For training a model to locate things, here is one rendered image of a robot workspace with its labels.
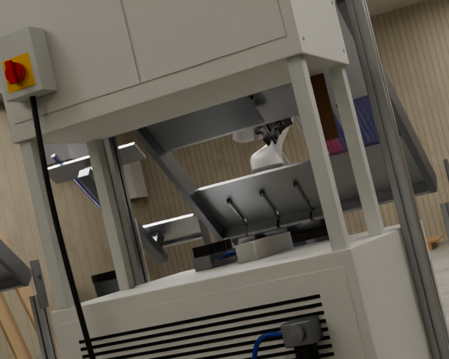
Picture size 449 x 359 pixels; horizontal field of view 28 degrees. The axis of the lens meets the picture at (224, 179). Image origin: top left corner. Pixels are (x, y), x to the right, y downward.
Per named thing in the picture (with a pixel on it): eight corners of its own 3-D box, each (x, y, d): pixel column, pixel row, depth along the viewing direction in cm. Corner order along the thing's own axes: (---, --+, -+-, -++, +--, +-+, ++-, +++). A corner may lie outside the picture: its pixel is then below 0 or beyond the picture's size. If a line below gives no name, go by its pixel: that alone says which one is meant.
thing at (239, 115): (163, 162, 256) (166, 149, 259) (384, 100, 229) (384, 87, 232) (101, 82, 235) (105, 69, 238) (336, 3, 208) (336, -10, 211)
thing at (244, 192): (223, 232, 281) (224, 224, 283) (428, 184, 254) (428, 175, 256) (194, 194, 269) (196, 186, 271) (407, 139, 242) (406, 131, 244)
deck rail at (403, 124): (430, 193, 253) (429, 177, 257) (437, 191, 252) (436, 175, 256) (336, 4, 208) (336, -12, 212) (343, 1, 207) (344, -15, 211)
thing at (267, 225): (224, 241, 280) (226, 223, 284) (430, 193, 253) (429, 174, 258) (222, 238, 279) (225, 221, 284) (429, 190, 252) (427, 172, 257)
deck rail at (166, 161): (219, 242, 280) (221, 226, 285) (224, 241, 280) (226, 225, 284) (95, 84, 236) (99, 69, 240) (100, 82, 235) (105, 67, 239)
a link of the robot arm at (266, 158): (250, 175, 333) (236, 113, 335) (298, 164, 335) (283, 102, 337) (254, 172, 321) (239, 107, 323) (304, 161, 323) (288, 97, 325)
